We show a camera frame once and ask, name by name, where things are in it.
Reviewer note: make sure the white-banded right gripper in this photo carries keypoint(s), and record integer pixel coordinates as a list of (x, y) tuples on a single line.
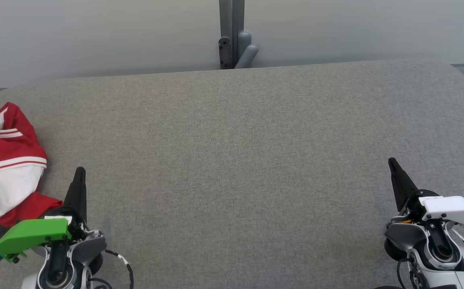
[(452, 208)]

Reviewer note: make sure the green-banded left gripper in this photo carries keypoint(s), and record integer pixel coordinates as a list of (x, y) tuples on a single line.
[(31, 237)]

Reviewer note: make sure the red white basketball jersey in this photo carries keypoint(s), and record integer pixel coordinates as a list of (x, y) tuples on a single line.
[(7, 152)]

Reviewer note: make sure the dark grey bolted bracket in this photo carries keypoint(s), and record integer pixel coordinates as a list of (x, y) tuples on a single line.
[(224, 52)]

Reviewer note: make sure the grey metal wall post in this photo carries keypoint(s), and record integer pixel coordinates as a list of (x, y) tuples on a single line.
[(232, 16)]

